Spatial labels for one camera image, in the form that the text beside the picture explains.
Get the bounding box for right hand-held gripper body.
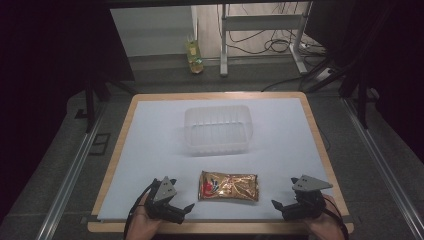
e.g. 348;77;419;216
281;174;334;222

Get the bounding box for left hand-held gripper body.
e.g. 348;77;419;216
143;176;186;225

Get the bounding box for golden snack packet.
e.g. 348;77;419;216
198;170;260;203

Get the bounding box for clear plastic container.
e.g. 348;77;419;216
183;104;254;157

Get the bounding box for person's right hand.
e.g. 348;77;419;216
303;194;348;240

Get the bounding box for person's left hand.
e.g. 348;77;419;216
124;192;163;240

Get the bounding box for white table mat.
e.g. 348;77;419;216
96;97;335;221

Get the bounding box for black metal stand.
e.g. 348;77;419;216
74;75;113;134
338;66;381;130

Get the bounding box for white power strip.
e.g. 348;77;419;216
314;67;333;83

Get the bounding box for yellow drink bottle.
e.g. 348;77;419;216
185;34;205;75

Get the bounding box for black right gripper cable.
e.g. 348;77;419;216
322;195;350;240

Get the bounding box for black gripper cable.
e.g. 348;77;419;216
123;184;154;240
322;195;350;240

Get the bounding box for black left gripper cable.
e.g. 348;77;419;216
123;184;154;240

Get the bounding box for aluminium floor rail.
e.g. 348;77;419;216
342;98;424;239
34;101;108;240

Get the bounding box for black floor bracket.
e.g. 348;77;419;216
88;132;112;156

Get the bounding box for black floor cables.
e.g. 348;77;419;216
216;2;329;93

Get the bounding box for white wall panel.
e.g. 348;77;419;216
109;5;199;58

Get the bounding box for white metal desk frame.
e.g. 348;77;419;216
219;1;314;78

